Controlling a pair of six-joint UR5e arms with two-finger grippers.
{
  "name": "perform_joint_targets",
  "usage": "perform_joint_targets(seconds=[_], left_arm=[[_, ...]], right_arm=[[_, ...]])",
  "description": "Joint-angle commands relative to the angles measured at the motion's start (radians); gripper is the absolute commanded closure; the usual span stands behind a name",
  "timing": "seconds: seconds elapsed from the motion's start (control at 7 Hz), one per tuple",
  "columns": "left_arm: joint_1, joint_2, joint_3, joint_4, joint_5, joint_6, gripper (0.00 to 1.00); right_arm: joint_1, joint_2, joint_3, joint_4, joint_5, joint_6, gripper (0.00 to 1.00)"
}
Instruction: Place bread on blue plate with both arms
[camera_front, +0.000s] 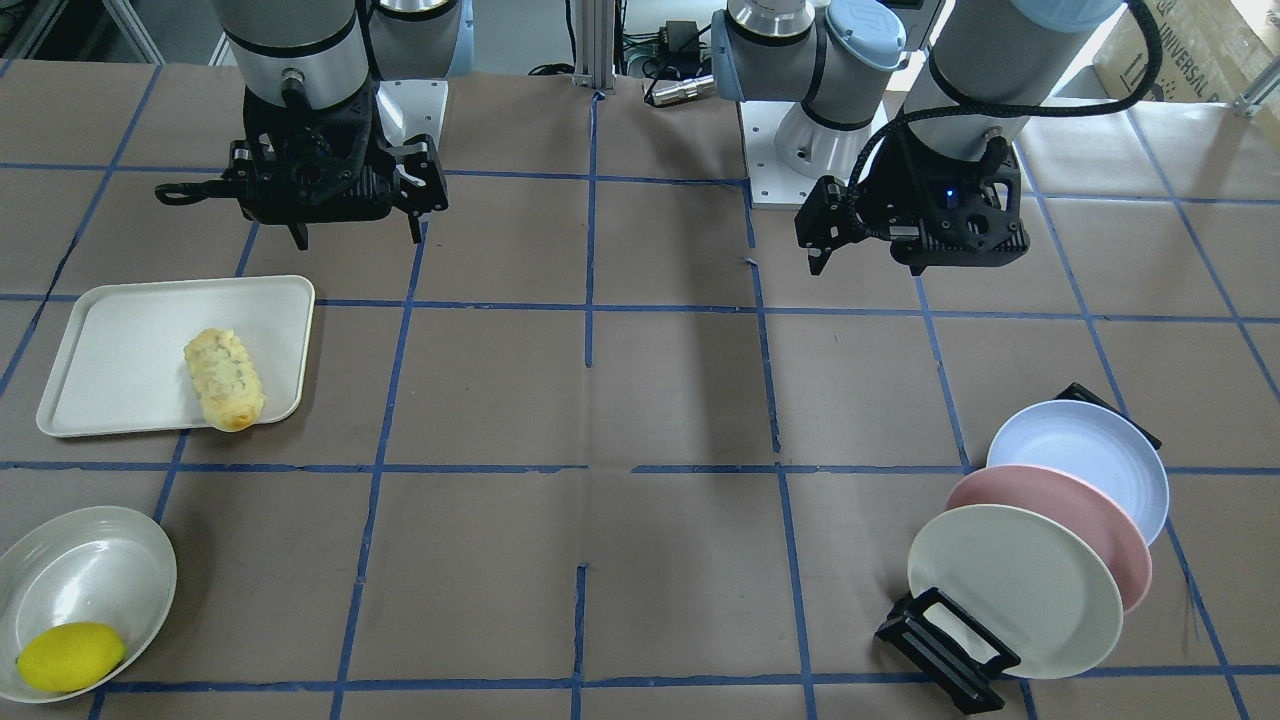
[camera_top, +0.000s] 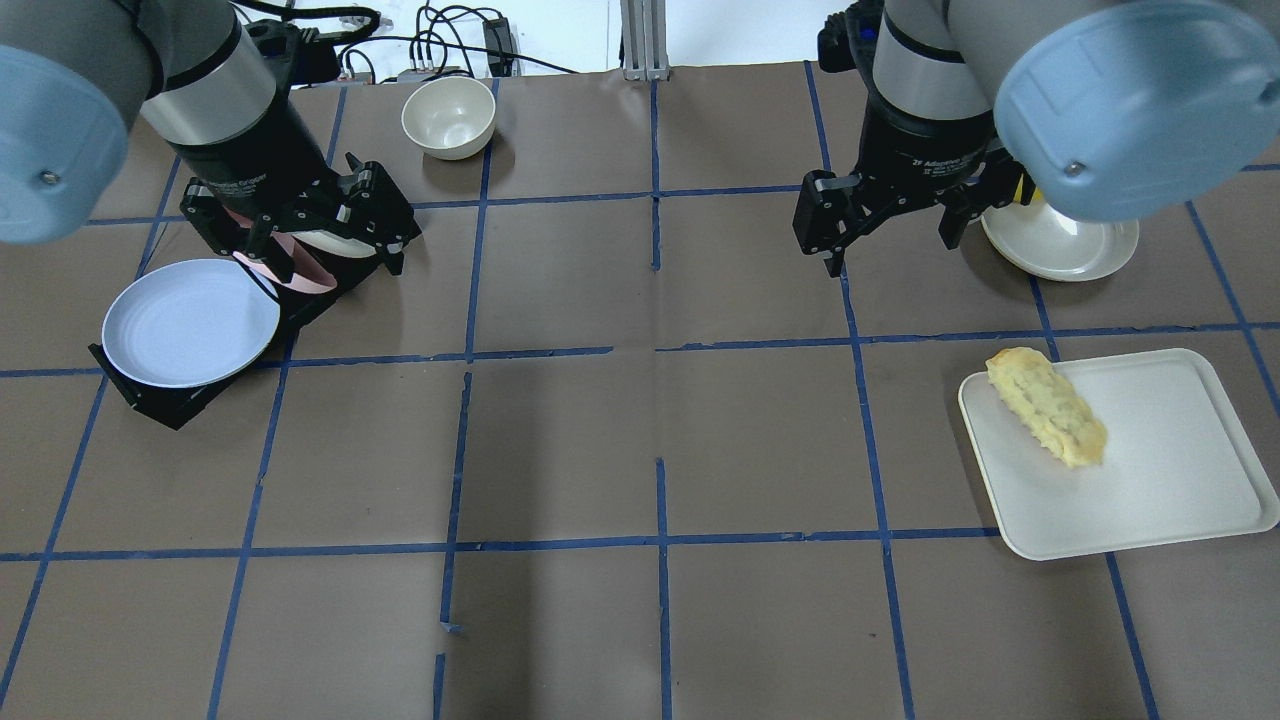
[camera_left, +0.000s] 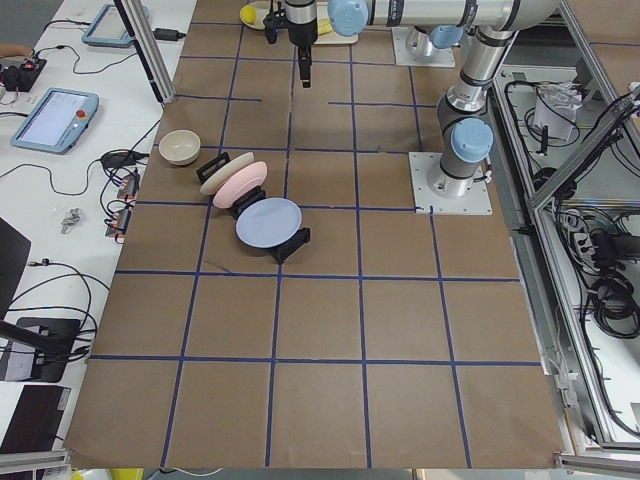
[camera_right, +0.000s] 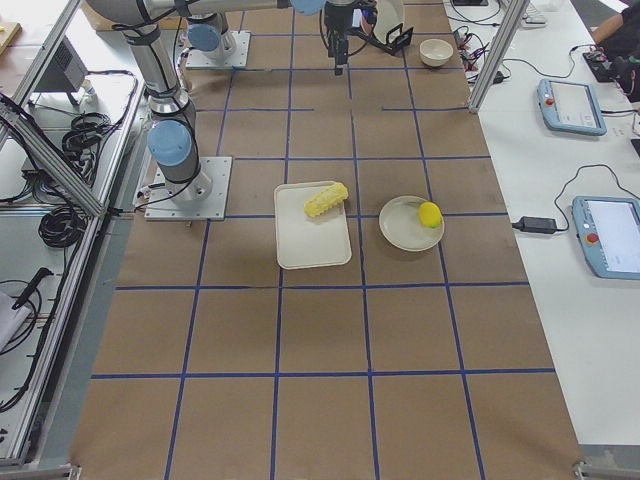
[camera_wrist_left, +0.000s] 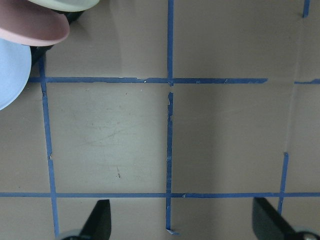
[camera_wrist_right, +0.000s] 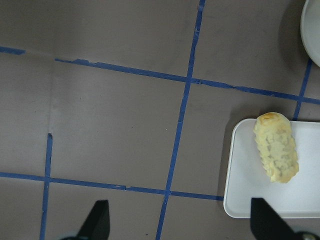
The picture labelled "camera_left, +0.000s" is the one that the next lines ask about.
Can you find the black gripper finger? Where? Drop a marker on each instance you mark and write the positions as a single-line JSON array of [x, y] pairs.
[[304, 64]]

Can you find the cream plate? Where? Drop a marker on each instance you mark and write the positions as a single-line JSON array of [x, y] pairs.
[[212, 184]]

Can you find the near teach pendant tablet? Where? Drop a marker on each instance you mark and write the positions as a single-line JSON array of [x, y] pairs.
[[57, 121]]

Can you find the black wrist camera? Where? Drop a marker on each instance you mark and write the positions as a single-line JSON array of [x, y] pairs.
[[273, 21]]

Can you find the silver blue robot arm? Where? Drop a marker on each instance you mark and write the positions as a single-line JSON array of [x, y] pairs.
[[467, 141]]

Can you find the yellow bread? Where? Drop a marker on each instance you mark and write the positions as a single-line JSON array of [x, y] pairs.
[[324, 26]]

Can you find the far teach pendant tablet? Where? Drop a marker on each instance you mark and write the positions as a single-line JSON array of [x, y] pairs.
[[107, 30]]

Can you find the black monitor stand base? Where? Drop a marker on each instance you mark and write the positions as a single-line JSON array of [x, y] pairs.
[[38, 348]]

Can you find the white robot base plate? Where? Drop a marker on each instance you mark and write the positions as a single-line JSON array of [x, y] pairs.
[[435, 193]]

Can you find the beige bowl with lemon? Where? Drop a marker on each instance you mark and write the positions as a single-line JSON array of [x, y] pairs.
[[261, 8]]

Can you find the black dish rack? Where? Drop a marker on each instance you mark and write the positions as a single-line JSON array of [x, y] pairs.
[[279, 253]]

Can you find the pink plate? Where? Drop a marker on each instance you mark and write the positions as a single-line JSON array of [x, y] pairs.
[[240, 183]]

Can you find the yellow lemon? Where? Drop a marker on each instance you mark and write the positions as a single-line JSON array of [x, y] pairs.
[[248, 15]]

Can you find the blue plate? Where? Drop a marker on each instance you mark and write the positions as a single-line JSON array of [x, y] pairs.
[[269, 222]]

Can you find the cream tray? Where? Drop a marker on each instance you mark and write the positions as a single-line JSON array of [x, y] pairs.
[[334, 39]]

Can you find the teach pendant tablet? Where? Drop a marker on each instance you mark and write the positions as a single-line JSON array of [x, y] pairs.
[[57, 121], [107, 30]]

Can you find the aluminium frame post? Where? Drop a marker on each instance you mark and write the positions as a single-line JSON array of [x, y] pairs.
[[138, 27]]

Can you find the black power adapter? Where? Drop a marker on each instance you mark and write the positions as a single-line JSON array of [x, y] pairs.
[[165, 34]]

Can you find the metal clamp pieces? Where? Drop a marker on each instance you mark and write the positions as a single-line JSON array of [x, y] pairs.
[[71, 218]]

